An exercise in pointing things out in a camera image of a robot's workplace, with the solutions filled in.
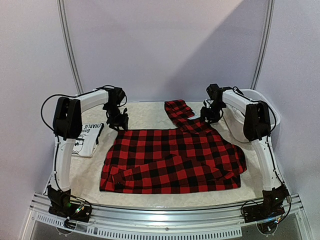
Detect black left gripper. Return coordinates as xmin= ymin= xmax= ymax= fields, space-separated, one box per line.
xmin=104 ymin=103 xmax=129 ymax=132

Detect white and green t-shirt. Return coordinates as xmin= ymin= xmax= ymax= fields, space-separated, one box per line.
xmin=71 ymin=123 xmax=104 ymax=158

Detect red black plaid flannel shirt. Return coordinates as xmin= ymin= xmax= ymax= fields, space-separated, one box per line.
xmin=99 ymin=99 xmax=247 ymax=194

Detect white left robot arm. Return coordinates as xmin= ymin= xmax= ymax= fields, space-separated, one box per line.
xmin=44 ymin=85 xmax=129 ymax=196

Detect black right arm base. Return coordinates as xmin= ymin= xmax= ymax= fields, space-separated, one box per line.
xmin=240 ymin=184 xmax=292 ymax=224

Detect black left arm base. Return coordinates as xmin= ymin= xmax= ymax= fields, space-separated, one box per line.
xmin=47 ymin=185 xmax=92 ymax=223

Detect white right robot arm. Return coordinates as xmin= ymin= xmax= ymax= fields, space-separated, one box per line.
xmin=200 ymin=83 xmax=289 ymax=218

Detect white plastic laundry basket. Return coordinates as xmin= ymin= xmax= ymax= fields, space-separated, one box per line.
xmin=222 ymin=87 xmax=281 ymax=143

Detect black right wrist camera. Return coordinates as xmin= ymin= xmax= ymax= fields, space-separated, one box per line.
xmin=206 ymin=83 xmax=223 ymax=101

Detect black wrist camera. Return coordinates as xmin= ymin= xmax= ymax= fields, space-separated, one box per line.
xmin=114 ymin=87 xmax=128 ymax=107
xmin=206 ymin=83 xmax=223 ymax=101

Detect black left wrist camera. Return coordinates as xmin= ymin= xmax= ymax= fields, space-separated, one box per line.
xmin=114 ymin=87 xmax=128 ymax=107

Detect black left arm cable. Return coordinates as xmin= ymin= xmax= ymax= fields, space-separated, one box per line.
xmin=40 ymin=84 xmax=118 ymax=133

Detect aluminium front rail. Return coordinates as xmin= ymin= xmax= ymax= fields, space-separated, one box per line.
xmin=22 ymin=193 xmax=313 ymax=240

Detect right aluminium frame post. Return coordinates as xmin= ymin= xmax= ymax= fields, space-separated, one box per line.
xmin=250 ymin=0 xmax=275 ymax=90

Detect aluminium frame post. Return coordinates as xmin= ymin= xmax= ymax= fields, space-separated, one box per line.
xmin=250 ymin=0 xmax=275 ymax=90
xmin=57 ymin=0 xmax=84 ymax=94

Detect left aluminium frame post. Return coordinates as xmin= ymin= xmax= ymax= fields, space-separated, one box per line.
xmin=57 ymin=0 xmax=84 ymax=94

